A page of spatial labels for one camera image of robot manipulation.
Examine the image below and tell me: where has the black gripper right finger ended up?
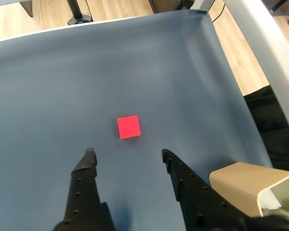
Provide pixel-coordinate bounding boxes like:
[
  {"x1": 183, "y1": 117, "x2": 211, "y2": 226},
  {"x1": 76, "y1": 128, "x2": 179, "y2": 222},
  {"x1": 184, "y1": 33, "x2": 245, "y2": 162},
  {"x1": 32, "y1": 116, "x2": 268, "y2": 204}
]
[{"x1": 161, "y1": 148, "x2": 250, "y2": 231}]

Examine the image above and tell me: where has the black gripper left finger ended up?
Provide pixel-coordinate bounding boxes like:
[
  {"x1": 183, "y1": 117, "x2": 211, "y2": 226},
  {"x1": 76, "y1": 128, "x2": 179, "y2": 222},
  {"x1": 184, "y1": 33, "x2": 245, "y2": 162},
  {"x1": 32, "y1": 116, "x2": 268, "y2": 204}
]
[{"x1": 52, "y1": 147, "x2": 115, "y2": 231}]

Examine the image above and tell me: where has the red cube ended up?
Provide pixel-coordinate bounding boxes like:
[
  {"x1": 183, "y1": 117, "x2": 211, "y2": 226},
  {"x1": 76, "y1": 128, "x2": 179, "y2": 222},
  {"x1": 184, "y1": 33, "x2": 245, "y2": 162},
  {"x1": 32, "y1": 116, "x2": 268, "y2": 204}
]
[{"x1": 117, "y1": 115, "x2": 142, "y2": 140}]

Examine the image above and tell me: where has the beige open box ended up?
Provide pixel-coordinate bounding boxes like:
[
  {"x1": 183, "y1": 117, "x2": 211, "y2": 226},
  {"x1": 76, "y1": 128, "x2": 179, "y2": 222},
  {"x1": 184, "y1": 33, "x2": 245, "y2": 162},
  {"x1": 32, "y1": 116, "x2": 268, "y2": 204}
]
[{"x1": 209, "y1": 162, "x2": 289, "y2": 218}]

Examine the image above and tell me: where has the white foam padding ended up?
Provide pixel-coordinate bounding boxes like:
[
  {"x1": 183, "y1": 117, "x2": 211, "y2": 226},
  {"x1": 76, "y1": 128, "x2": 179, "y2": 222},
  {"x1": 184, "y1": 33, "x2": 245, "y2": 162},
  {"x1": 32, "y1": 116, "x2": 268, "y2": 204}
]
[{"x1": 261, "y1": 189, "x2": 282, "y2": 210}]

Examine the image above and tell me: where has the grey table mat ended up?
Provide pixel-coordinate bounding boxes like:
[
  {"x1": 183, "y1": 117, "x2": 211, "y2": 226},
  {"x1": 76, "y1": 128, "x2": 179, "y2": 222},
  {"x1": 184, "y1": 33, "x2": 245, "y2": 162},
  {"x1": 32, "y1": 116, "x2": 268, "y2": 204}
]
[{"x1": 0, "y1": 9, "x2": 274, "y2": 231}]

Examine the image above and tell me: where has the black bag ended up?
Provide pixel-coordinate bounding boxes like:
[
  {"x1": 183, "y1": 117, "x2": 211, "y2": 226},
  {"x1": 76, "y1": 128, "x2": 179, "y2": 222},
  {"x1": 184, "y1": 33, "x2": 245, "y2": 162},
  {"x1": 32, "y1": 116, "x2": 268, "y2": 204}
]
[{"x1": 242, "y1": 84, "x2": 289, "y2": 174}]

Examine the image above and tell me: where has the black stand base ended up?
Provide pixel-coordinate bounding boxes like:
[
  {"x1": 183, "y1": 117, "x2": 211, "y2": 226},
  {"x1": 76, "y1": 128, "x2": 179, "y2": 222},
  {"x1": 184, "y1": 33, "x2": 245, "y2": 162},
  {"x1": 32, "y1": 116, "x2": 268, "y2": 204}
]
[{"x1": 66, "y1": 0, "x2": 93, "y2": 26}]

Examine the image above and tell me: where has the grey metal table frame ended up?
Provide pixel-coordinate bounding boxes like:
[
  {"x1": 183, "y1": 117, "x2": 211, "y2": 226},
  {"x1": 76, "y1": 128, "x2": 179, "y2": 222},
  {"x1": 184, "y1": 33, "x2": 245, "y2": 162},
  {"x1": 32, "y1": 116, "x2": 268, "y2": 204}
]
[{"x1": 190, "y1": 0, "x2": 289, "y2": 174}]

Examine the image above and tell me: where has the thin black floor cable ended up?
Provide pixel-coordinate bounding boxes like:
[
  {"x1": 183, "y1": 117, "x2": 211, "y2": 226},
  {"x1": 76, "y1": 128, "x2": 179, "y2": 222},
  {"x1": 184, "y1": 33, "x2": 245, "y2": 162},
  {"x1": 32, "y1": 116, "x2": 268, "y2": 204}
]
[{"x1": 211, "y1": 2, "x2": 226, "y2": 24}]

